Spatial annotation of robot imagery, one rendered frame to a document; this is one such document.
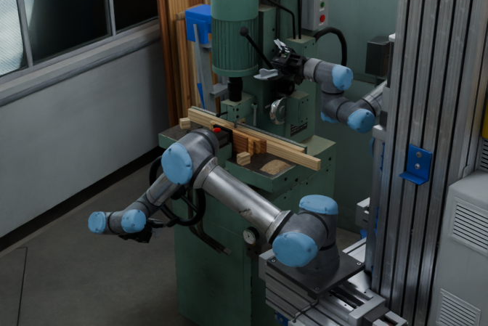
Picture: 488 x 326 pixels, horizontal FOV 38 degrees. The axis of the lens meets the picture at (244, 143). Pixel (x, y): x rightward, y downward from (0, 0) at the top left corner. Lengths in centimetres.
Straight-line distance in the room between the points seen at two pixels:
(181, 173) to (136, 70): 226
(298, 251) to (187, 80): 237
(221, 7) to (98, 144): 181
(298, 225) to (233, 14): 89
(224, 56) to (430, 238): 104
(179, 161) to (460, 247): 82
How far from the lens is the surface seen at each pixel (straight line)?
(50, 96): 387
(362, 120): 223
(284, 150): 272
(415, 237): 216
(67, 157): 407
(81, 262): 380
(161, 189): 242
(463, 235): 199
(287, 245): 205
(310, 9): 282
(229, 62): 267
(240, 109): 279
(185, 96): 428
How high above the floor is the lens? 217
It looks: 26 degrees down
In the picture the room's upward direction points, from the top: straight up
